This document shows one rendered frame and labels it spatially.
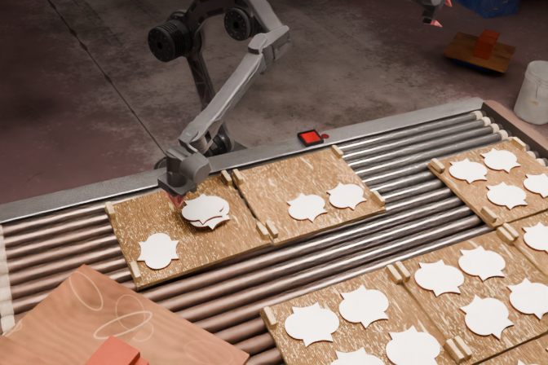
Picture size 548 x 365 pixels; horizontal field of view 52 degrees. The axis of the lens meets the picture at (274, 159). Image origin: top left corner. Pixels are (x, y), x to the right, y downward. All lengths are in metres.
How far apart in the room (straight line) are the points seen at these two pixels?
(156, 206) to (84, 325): 0.53
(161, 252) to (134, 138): 2.10
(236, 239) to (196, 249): 0.12
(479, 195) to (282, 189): 0.68
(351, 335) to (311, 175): 0.64
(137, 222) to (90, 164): 1.79
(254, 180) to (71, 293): 0.73
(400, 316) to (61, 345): 0.85
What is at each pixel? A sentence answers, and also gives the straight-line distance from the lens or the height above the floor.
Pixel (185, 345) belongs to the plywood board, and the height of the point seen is 1.04.
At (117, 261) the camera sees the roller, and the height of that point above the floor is 0.92.
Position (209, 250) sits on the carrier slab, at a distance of 1.68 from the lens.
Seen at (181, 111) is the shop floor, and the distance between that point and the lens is 3.93.
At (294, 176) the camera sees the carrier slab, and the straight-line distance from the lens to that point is 1.94.
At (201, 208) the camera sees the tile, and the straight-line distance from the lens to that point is 1.75.
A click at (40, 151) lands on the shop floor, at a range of 3.71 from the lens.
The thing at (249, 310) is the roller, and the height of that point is 0.92.
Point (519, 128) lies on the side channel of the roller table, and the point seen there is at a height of 0.95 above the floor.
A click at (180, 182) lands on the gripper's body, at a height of 1.15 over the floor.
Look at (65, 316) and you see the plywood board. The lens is 1.45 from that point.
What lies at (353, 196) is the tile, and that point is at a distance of 1.88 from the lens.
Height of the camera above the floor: 2.18
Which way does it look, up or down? 38 degrees down
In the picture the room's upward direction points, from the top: 5 degrees clockwise
